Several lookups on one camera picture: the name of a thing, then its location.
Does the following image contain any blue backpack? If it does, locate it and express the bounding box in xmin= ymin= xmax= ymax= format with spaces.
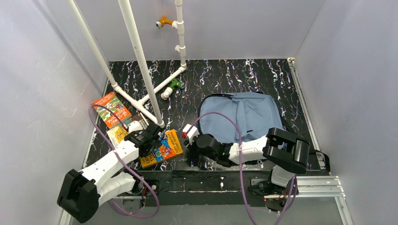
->
xmin=197 ymin=92 xmax=321 ymax=157

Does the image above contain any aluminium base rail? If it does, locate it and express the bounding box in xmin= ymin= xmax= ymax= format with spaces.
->
xmin=57 ymin=169 xmax=355 ymax=225

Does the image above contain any orange green treehouse book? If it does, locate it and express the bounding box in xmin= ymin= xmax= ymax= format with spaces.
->
xmin=92 ymin=92 xmax=132 ymax=128

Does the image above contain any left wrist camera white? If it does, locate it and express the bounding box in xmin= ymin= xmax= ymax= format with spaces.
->
xmin=128 ymin=120 xmax=144 ymax=134

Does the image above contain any purple cable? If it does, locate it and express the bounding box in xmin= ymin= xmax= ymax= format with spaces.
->
xmin=183 ymin=112 xmax=299 ymax=225
xmin=88 ymin=104 xmax=161 ymax=219

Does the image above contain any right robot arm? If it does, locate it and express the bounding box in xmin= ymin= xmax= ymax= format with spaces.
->
xmin=183 ymin=125 xmax=310 ymax=187

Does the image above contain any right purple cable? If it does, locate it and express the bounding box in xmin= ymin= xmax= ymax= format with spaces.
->
xmin=183 ymin=112 xmax=299 ymax=225

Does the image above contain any dark sunset cover book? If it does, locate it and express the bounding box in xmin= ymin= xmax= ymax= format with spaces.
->
xmin=130 ymin=112 xmax=149 ymax=129

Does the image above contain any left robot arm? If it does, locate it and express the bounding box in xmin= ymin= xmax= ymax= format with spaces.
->
xmin=57 ymin=123 xmax=163 ymax=223

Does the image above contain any white PVC pipe frame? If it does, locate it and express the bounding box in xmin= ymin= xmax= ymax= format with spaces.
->
xmin=68 ymin=0 xmax=188 ymax=129

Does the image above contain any yellow illustrated cover book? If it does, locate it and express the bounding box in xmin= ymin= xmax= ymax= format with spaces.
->
xmin=107 ymin=125 xmax=128 ymax=148

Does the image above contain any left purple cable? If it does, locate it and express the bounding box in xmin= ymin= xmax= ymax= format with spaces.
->
xmin=88 ymin=104 xmax=161 ymax=219

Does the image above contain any green white pipe fitting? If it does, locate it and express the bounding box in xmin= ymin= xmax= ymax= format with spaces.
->
xmin=161 ymin=78 xmax=185 ymax=100

